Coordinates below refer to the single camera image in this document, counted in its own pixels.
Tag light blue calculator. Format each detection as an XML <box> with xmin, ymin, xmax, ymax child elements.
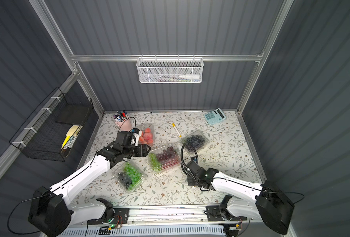
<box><xmin>204</xmin><ymin>108</ymin><xmax>226</xmax><ymax>125</ymax></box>

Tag pink pen cup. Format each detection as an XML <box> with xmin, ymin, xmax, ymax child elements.
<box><xmin>115</xmin><ymin>117</ymin><xmax>133</xmax><ymax>131</ymax></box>

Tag clear box red green grapes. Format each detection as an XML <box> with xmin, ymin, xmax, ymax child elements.
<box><xmin>148</xmin><ymin>143</ymin><xmax>181</xmax><ymax>172</ymax></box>

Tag yellow sticky notes pad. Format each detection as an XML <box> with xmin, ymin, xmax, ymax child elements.
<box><xmin>61</xmin><ymin>125</ymin><xmax>83</xmax><ymax>149</ymax></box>

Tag black wire wall basket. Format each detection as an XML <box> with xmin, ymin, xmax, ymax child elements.
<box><xmin>10</xmin><ymin>90</ymin><xmax>94</xmax><ymax>162</ymax></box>

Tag white marker in basket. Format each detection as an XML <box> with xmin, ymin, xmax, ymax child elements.
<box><xmin>176</xmin><ymin>74</ymin><xmax>200</xmax><ymax>82</ymax></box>

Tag clear box green black grapes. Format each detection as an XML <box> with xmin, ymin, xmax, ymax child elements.
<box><xmin>113</xmin><ymin>162</ymin><xmax>147</xmax><ymax>192</ymax></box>

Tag clear box red peaches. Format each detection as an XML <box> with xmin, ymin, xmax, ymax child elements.
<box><xmin>138</xmin><ymin>124</ymin><xmax>154</xmax><ymax>147</ymax></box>

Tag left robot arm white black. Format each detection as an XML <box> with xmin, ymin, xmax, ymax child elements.
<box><xmin>28</xmin><ymin>128</ymin><xmax>151</xmax><ymax>237</ymax></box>

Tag white wire mesh basket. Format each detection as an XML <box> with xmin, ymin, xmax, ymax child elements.
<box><xmin>136</xmin><ymin>58</ymin><xmax>204</xmax><ymax>84</ymax></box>

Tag yellow capped white marker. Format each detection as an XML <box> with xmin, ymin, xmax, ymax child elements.
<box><xmin>172</xmin><ymin>123</ymin><xmax>182</xmax><ymax>138</ymax></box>

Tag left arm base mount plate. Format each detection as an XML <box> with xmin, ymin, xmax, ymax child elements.
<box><xmin>87</xmin><ymin>208</ymin><xmax>130</xmax><ymax>225</ymax></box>

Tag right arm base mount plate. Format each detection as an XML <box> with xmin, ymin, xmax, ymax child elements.
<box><xmin>204</xmin><ymin>205</ymin><xmax>247</xmax><ymax>222</ymax></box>

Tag clear box blueberries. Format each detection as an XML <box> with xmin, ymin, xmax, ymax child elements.
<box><xmin>181</xmin><ymin>130</ymin><xmax>208</xmax><ymax>151</ymax></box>

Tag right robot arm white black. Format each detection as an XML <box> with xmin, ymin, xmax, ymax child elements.
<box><xmin>182</xmin><ymin>161</ymin><xmax>295</xmax><ymax>235</ymax></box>

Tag black notebook in basket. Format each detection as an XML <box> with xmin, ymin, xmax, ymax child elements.
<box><xmin>55</xmin><ymin>104</ymin><xmax>93</xmax><ymax>125</ymax></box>

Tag aluminium front rail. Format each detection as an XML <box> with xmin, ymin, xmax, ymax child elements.
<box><xmin>44</xmin><ymin>204</ymin><xmax>285</xmax><ymax>227</ymax></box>

